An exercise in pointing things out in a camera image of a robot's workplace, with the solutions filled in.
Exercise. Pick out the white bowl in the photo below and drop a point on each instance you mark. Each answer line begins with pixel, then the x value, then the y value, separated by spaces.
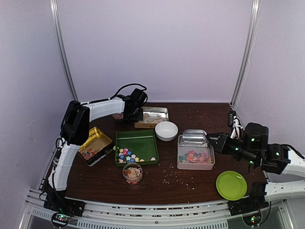
pixel 166 131

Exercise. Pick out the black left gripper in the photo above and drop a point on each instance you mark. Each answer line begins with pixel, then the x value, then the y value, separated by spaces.
pixel 140 117

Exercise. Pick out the right aluminium corner post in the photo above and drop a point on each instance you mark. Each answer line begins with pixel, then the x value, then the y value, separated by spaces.
pixel 252 28

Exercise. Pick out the lime green plate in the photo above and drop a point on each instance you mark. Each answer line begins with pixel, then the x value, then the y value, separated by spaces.
pixel 231 185

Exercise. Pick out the red patterned small bowl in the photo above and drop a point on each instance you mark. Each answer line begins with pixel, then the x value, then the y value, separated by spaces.
pixel 118 117

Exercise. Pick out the front aluminium rail frame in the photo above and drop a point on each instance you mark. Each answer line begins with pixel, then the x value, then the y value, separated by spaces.
pixel 101 215

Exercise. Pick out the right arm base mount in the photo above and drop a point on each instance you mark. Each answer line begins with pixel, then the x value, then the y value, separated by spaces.
pixel 253 209

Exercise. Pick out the left aluminium corner post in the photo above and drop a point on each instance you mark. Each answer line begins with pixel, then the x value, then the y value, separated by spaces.
pixel 63 55

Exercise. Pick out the cream tin of popsicle candies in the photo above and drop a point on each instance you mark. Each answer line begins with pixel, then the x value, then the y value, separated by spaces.
pixel 152 116

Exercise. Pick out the pink tin of star candies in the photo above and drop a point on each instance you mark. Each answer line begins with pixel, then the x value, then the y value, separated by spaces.
pixel 192 156

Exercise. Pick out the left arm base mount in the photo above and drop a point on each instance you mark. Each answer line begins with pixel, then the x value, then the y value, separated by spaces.
pixel 63 210

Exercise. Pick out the green tray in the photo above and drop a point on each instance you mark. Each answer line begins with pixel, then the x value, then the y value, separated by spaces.
pixel 136 146

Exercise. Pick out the clear plastic jar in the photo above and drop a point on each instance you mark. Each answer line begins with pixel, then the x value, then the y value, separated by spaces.
pixel 132 172

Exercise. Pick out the aluminium corner post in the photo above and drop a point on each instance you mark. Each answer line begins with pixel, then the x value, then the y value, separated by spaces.
pixel 63 55
pixel 252 28

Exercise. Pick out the metal scoop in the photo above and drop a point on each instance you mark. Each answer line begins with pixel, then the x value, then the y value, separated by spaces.
pixel 194 136

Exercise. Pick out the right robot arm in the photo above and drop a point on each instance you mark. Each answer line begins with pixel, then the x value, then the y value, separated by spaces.
pixel 271 158

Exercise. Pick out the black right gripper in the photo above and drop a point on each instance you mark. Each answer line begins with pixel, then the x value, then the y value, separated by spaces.
pixel 222 144

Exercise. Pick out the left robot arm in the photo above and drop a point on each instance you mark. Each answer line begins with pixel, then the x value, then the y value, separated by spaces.
pixel 75 130

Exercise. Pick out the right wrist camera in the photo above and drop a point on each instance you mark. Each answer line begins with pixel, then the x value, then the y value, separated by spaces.
pixel 235 125

